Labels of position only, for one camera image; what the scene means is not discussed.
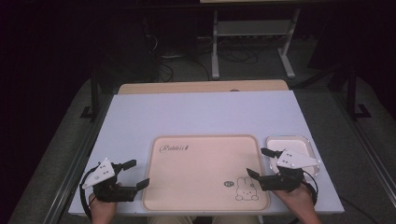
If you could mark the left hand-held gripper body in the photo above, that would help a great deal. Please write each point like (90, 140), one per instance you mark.
(101, 174)

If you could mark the white metal stand with shelf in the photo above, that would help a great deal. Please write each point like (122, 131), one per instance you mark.
(252, 28)

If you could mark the beige tray with rabbit print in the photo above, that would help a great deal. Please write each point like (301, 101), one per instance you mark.
(199, 177)

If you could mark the aluminium rail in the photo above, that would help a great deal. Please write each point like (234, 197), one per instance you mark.
(370, 152)
(74, 168)

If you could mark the person's left hand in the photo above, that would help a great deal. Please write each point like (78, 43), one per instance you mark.
(102, 208)

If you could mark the small white square dish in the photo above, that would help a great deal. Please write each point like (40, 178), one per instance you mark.
(288, 146)

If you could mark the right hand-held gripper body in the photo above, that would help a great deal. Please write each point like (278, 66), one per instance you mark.
(294, 161)

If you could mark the person's right hand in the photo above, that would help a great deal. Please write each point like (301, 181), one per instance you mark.
(300, 200)

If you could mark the black metal stand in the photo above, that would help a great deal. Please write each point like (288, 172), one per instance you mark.
(351, 93)
(94, 93)

